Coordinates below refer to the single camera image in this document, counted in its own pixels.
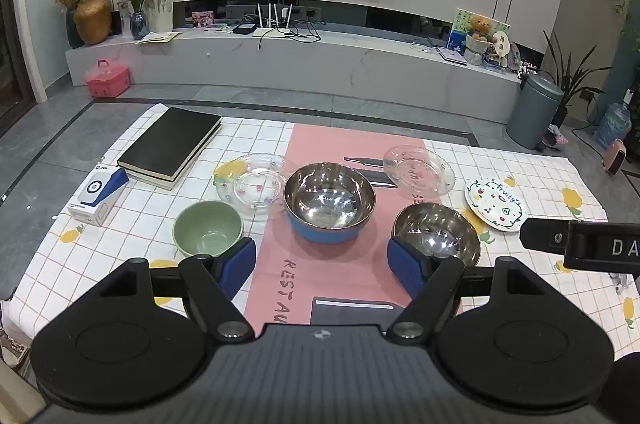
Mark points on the grey trash can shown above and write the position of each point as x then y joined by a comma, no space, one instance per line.
532,109

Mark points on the potted plant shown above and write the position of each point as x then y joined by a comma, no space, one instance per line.
570,79

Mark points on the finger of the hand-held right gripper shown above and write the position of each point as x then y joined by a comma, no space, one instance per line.
542,234

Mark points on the steel bowl with orange base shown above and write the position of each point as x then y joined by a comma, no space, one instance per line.
440,229

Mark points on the blue packet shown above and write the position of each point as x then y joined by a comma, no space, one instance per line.
457,40

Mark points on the white router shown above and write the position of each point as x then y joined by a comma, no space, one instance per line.
272,29

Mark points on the yellow papers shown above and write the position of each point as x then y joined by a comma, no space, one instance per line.
157,38

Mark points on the round paper fan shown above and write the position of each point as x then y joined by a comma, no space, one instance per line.
502,42

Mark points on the steel bowl with blue base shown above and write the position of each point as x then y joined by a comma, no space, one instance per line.
327,199

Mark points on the teddy bear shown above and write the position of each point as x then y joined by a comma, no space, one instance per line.
480,27

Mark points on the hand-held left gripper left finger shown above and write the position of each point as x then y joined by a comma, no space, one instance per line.
237,265

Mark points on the dark vase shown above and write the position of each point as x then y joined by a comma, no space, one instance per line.
72,32

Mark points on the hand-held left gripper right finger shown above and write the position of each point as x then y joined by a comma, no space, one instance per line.
406,268

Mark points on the checkered and pink tablecloth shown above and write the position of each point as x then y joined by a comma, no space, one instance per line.
100,254

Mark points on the white and blue box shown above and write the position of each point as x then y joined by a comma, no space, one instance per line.
97,194

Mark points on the pink storage box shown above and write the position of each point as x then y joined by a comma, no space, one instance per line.
106,79

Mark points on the green ceramic bowl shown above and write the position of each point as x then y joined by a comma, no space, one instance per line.
207,226

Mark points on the white marble television cabinet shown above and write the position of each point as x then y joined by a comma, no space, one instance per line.
300,64

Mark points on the decorative display plate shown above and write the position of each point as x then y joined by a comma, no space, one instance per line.
514,55

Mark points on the blue water bottle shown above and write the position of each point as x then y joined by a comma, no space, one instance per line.
612,127

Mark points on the white patterned canister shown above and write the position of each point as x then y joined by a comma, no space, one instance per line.
159,14

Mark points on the beaded glass plate with stickers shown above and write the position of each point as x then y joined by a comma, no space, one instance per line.
255,189

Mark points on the gold vase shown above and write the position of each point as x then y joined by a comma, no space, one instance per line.
92,19

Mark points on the pink heater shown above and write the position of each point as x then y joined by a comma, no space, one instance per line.
615,159

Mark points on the small black box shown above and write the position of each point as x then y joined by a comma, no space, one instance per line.
245,29

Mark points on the pink photo card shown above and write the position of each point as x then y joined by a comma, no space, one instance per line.
203,19

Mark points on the green illustrated card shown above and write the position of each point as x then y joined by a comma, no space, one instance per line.
462,19

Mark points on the clear glass plate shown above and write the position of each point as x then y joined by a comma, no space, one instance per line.
417,169

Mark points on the blue glass vase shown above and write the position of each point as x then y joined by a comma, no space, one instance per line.
139,25

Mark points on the white gift basket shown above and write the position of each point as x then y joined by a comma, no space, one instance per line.
475,49

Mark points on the white painted plate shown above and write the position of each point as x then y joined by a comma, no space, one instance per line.
495,204

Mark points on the black book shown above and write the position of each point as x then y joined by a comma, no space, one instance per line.
167,139

